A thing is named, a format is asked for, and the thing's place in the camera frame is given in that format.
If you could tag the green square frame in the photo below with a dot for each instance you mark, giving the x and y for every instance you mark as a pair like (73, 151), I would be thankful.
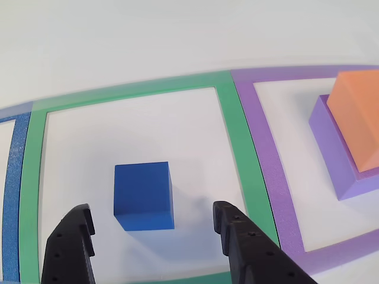
(237, 124)

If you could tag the purple square frame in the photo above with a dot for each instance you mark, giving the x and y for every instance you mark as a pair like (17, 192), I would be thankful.
(266, 148)

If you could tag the purple square block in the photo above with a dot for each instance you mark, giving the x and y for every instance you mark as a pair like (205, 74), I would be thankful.
(331, 148)

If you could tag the small blue cube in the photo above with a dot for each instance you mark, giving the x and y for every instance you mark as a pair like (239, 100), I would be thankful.
(142, 192)

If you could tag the blue square frame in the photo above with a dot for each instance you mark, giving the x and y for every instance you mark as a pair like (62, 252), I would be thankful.
(13, 177)

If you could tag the orange square block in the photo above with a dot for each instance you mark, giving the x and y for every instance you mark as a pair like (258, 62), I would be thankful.
(355, 118)

